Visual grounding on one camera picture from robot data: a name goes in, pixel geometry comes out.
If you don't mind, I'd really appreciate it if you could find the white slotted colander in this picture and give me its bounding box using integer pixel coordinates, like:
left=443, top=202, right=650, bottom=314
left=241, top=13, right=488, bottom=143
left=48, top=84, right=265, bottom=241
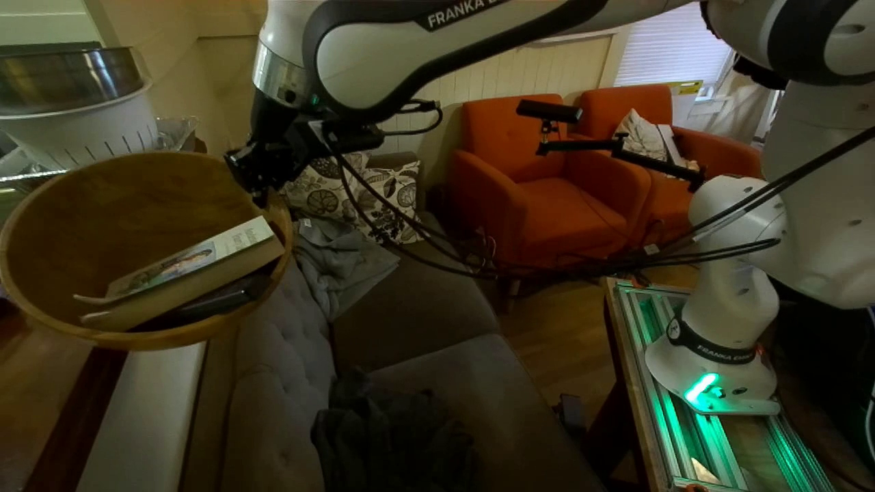
left=0, top=83, right=162, bottom=172

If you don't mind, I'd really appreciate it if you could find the Andersen fairy tales book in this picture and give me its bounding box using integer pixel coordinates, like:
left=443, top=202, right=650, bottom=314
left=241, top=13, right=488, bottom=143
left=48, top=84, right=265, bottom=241
left=71, top=213, right=286, bottom=333

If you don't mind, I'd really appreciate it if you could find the wooden bowl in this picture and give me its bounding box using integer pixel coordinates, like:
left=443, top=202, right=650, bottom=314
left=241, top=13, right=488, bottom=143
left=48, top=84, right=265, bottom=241
left=0, top=147, right=297, bottom=352

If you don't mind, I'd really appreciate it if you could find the light grey striped cloth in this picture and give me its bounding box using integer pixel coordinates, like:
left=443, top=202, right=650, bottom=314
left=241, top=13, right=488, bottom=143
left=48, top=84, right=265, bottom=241
left=289, top=217, right=405, bottom=323

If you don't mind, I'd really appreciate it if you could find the patterned armchair cushion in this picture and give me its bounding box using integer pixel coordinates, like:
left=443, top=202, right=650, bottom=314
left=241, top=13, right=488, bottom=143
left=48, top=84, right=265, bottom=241
left=611, top=107, right=699, bottom=172

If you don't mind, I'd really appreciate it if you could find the black remote control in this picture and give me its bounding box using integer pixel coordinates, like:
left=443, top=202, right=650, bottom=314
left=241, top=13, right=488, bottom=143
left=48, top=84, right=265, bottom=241
left=133, top=276, right=270, bottom=332

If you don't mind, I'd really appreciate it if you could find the dark wooden shelf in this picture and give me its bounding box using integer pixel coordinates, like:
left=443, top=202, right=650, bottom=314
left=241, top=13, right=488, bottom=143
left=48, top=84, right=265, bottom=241
left=0, top=299, right=130, bottom=492

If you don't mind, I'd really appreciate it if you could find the floral patterned pillow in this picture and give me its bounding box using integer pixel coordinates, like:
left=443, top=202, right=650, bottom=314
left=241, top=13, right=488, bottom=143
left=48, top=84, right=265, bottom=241
left=280, top=153, right=425, bottom=248

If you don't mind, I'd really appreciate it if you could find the dark grey crumpled cloth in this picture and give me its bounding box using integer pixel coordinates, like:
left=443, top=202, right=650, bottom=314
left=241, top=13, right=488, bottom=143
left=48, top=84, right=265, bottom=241
left=309, top=364, right=481, bottom=492

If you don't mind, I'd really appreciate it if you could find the stainless steel bowl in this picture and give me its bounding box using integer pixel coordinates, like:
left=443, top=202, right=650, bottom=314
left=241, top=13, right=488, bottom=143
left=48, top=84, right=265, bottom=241
left=0, top=42, right=151, bottom=117

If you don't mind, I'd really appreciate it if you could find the brown tufted sofa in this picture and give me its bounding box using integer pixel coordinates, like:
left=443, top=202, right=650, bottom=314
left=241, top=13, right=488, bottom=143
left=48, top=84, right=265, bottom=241
left=175, top=244, right=609, bottom=492

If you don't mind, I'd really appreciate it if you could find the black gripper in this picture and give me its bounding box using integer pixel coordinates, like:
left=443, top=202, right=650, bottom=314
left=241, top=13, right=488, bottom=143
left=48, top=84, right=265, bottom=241
left=223, top=94, right=384, bottom=202

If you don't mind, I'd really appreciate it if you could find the black camera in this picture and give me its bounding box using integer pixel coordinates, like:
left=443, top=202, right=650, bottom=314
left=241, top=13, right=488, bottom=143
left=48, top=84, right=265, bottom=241
left=514, top=97, right=585, bottom=129

